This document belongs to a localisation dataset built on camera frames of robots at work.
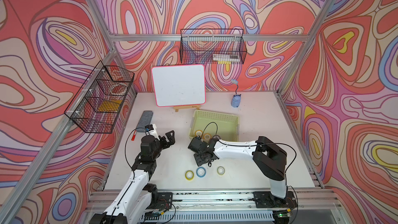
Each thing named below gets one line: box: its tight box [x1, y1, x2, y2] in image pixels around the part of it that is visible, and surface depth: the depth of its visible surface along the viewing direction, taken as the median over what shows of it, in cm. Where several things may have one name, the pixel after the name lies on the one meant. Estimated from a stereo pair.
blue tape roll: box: [195, 166, 207, 178], surface depth 84 cm
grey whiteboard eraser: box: [135, 109, 154, 132], surface depth 104 cm
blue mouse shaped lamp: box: [230, 79, 242, 108], surface depth 109 cm
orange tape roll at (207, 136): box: [203, 132, 212, 141], surface depth 97 cm
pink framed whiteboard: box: [151, 64, 207, 107], surface depth 104 cm
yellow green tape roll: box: [184, 169, 195, 181], surface depth 82 cm
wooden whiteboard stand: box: [173, 105, 202, 113], surface depth 108 cm
